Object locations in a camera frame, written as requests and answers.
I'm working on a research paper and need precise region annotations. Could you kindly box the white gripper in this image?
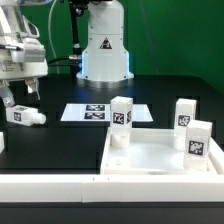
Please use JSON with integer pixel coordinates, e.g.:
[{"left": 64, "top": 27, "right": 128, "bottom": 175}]
[{"left": 0, "top": 19, "right": 48, "bottom": 107}]

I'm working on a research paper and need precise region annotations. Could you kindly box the white square tabletop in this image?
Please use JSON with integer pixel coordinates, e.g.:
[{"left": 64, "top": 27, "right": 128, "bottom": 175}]
[{"left": 100, "top": 128, "right": 224, "bottom": 175}]

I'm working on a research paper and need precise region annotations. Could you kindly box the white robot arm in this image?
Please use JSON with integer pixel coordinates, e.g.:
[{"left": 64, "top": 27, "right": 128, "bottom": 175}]
[{"left": 0, "top": 0, "right": 133, "bottom": 107}]

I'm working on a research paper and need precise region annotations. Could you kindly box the white left fence piece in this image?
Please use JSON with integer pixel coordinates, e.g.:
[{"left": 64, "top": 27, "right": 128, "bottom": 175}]
[{"left": 0, "top": 132, "right": 5, "bottom": 154}]

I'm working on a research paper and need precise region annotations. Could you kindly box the white marker base sheet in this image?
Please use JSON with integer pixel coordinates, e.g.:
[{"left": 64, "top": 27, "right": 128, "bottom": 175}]
[{"left": 61, "top": 104, "right": 153, "bottom": 122}]

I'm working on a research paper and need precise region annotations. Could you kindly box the white front fence bar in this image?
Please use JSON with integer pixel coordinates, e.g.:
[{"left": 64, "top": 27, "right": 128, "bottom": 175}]
[{"left": 0, "top": 174, "right": 224, "bottom": 203}]

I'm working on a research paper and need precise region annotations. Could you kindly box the black cable bundle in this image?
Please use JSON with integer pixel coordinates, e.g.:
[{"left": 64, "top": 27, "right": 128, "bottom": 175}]
[{"left": 46, "top": 55, "right": 83, "bottom": 68}]

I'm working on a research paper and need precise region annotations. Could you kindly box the white cable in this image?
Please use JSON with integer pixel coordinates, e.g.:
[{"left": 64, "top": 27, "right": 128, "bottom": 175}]
[{"left": 47, "top": 0, "right": 61, "bottom": 75}]

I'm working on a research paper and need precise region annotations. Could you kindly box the black camera pole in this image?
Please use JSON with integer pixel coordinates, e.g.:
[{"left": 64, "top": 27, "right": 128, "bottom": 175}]
[{"left": 68, "top": 0, "right": 89, "bottom": 76}]

